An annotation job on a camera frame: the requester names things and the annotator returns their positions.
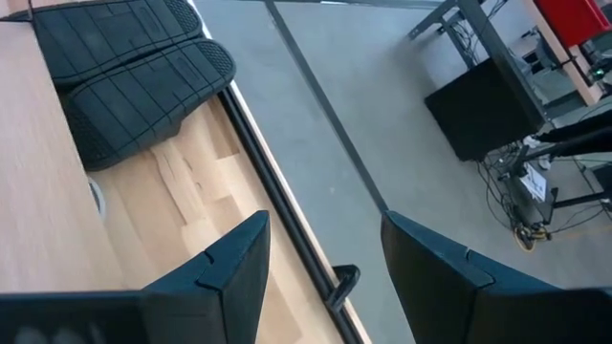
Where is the black frame clamp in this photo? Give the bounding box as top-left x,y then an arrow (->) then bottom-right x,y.
324,264 -> 362,315

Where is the black stand base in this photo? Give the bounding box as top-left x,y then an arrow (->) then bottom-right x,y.
534,110 -> 612,159

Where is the black floor cable bundle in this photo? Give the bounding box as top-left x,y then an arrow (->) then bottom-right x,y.
475,142 -> 612,254

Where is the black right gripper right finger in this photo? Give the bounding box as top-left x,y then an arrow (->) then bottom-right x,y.
381,210 -> 612,344

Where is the white power strip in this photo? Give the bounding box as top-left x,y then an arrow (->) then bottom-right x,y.
518,161 -> 550,203

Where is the black metal desk frame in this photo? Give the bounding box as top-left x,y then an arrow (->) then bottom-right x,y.
407,0 -> 549,120

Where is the wooden shelf with black frame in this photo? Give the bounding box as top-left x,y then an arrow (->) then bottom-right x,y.
0,0 -> 126,293

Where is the grey rubber slide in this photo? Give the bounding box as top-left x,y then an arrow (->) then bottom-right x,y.
87,176 -> 108,222

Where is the black computer tower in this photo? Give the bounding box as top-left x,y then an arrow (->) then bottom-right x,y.
424,55 -> 547,163

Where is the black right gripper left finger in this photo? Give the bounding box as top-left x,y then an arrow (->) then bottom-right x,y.
0,209 -> 273,344

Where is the black rubber slide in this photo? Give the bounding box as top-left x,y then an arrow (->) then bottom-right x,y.
29,0 -> 205,88
59,37 -> 238,172

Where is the yellow coiled floor cable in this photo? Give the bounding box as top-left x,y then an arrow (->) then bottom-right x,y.
513,223 -> 552,253

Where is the red plastic bin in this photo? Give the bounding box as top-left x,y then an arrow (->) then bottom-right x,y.
532,0 -> 612,35

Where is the light wooden desk edge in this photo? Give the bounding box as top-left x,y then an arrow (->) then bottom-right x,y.
520,0 -> 604,107

